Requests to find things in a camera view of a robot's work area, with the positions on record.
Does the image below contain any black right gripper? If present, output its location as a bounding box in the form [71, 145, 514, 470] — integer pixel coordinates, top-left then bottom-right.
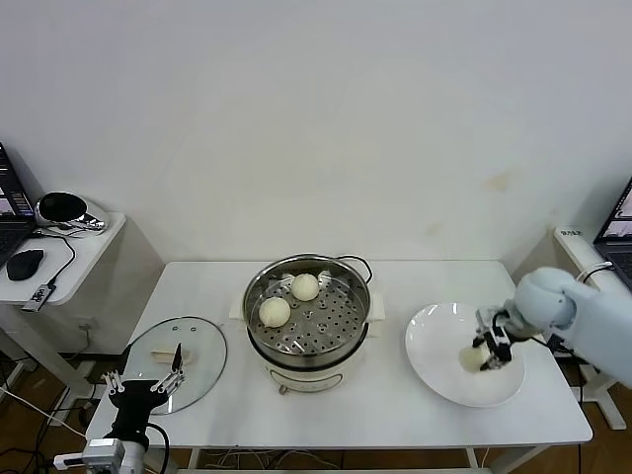
[471, 308, 527, 372]

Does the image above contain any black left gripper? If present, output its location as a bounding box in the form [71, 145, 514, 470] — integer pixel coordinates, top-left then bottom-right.
[101, 342, 188, 440]

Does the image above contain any white steamed baozi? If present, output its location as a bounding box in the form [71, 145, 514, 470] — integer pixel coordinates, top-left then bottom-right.
[290, 274, 320, 302]
[259, 296, 291, 329]
[457, 345, 488, 373]

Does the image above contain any glass lid cream handle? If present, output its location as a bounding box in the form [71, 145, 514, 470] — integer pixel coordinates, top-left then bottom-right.
[118, 315, 229, 415]

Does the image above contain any steel perforated steamer basket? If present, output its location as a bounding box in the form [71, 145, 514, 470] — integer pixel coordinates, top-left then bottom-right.
[244, 254, 372, 364]

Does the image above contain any white round plate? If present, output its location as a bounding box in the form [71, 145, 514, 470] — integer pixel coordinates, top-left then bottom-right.
[405, 301, 526, 409]

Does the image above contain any white side table with label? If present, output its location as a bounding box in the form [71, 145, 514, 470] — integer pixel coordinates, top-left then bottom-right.
[552, 227, 632, 431]

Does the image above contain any grey usb hub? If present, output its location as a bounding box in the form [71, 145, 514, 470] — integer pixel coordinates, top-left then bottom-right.
[22, 280, 55, 312]

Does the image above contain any white side table with mouse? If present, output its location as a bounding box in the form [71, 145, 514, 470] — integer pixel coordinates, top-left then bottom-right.
[0, 210, 128, 404]

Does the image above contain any cream electric cooking pot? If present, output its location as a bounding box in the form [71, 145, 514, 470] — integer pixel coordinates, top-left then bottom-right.
[230, 291, 387, 396]

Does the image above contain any black computer mouse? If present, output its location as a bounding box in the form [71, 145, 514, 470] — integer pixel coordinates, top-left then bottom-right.
[6, 248, 45, 280]

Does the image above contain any chrome and black headset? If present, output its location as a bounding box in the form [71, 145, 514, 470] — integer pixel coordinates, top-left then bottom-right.
[37, 190, 110, 239]

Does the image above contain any black laptop beside mouse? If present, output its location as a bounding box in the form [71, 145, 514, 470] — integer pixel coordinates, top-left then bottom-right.
[0, 141, 40, 268]

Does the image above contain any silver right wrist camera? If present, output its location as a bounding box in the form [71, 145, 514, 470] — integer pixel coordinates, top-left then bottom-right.
[475, 305, 499, 332]

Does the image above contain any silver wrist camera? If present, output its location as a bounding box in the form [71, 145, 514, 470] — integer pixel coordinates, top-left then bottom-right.
[52, 436, 125, 470]
[475, 305, 499, 332]

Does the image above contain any black adapter with cable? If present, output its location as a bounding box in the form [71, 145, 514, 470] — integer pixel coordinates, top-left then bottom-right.
[546, 334, 577, 356]

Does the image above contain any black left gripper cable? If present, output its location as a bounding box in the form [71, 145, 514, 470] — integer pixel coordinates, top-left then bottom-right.
[146, 423, 172, 474]

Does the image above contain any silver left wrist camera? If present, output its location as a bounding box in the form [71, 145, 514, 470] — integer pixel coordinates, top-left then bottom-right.
[52, 436, 125, 470]

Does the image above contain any white laptop cable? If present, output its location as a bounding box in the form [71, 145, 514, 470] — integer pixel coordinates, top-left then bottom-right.
[577, 264, 616, 286]

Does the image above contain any black usb hub cable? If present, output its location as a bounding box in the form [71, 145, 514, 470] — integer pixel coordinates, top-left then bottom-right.
[30, 231, 78, 287]

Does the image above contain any black laptop with white cable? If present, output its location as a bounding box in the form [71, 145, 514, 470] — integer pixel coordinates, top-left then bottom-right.
[592, 178, 632, 290]

